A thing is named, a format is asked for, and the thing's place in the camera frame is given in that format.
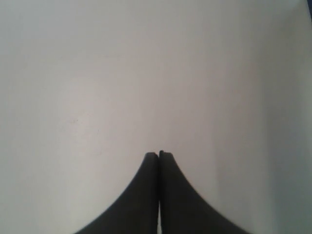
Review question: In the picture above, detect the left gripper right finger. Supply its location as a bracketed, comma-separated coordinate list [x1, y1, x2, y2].
[158, 151, 247, 234]

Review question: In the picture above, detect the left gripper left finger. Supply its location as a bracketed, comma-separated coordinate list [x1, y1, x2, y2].
[78, 153, 159, 234]

